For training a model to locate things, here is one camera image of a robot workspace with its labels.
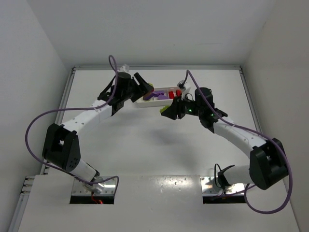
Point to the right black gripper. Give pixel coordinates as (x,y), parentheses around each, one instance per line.
(178,108)

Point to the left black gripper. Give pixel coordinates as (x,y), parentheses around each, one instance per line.
(136,87)

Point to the purple lego piece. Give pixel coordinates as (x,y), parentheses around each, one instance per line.
(160,95)

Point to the red lego brick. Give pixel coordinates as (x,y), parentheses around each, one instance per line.
(171,95)

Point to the green red purple lego stack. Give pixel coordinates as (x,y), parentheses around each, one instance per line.
(149,93)

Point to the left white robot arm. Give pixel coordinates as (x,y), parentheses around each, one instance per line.
(62,148)

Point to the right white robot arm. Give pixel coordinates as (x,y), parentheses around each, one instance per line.
(266,164)

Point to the white three-compartment tray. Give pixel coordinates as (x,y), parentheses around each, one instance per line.
(140,103)

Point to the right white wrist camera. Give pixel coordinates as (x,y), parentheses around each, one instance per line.
(185,87)

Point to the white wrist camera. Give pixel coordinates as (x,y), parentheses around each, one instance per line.
(125,68)
(185,87)

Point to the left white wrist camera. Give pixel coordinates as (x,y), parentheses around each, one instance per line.
(125,68)

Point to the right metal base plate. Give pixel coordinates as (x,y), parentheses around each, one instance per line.
(209,188)

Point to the metal base plate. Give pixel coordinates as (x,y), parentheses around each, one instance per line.
(209,188)
(82,189)

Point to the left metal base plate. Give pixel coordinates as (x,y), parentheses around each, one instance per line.
(82,189)

